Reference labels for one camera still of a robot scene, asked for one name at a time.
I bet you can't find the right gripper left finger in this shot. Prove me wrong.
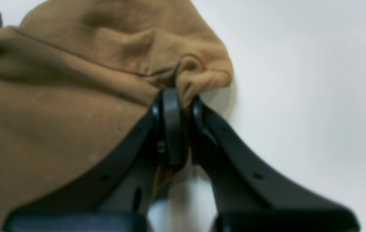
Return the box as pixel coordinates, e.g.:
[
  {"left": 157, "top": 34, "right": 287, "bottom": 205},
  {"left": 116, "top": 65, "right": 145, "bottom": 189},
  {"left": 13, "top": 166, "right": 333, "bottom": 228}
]
[{"left": 4, "top": 88, "right": 187, "bottom": 232}]

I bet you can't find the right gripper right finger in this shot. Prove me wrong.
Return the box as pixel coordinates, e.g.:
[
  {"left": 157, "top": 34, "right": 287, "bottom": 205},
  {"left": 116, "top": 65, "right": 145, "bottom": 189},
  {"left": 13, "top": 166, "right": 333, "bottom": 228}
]
[{"left": 190, "top": 97, "right": 360, "bottom": 232}]

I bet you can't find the brown t-shirt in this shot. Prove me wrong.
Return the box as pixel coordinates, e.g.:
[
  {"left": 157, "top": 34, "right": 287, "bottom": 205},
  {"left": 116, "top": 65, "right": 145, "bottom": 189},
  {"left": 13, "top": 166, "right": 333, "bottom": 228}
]
[{"left": 0, "top": 0, "right": 234, "bottom": 231}]

